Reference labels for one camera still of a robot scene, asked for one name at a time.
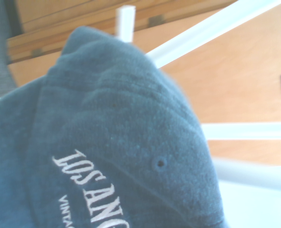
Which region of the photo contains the blue denim cap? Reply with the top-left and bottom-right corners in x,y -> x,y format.
0,25 -> 229,228

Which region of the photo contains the white coat rack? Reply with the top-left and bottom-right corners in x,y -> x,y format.
115,0 -> 281,191

